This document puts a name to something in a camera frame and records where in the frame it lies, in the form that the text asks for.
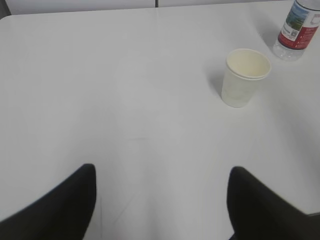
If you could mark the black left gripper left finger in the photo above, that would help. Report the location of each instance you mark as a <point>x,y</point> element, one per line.
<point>64,213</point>

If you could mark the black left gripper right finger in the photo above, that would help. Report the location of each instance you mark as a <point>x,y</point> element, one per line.
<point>258,213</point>

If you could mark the white paper cup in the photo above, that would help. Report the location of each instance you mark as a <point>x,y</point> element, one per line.
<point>245,69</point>

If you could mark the clear plastic water bottle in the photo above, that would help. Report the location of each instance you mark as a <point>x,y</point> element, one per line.
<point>299,27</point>

